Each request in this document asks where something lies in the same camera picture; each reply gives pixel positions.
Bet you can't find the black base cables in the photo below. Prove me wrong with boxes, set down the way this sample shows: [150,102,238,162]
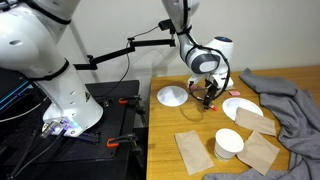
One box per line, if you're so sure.
[6,128,69,180]

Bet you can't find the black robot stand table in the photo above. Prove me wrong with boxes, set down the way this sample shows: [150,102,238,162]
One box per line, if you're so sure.
[0,68,150,180]

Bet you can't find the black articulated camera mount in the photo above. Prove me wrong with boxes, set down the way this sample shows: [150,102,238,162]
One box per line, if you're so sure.
[73,38,177,71]

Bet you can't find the black box blue stripes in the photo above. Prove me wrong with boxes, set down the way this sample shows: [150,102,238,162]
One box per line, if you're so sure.
[0,68,35,115]

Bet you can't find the small black mounted camera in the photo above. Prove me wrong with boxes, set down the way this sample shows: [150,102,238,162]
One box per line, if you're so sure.
[158,18,176,34]

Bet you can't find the thin black camera cable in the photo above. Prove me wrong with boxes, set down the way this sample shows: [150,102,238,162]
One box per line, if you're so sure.
[99,25,161,98]

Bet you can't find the grey sweatshirt cloth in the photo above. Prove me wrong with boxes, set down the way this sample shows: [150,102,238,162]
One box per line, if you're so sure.
[202,67,320,180]

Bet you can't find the white paper cup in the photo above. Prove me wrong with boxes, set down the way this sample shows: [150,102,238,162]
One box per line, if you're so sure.
[214,128,245,162]

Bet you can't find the white round plate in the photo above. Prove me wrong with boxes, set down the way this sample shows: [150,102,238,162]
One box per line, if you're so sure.
[222,97,264,122]
[156,85,189,108]

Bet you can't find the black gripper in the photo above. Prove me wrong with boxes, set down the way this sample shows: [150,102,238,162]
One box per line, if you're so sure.
[199,77,220,109]

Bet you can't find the orange black clamp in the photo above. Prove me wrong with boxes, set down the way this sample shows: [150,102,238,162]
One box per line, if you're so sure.
[106,133,139,149]
[118,95,145,106]

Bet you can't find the brown paper napkin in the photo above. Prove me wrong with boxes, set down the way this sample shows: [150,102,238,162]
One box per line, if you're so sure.
[235,130,281,176]
[234,106,277,137]
[174,129,215,176]

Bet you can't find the white cable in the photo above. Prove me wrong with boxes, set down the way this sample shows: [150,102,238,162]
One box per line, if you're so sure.
[0,102,43,123]

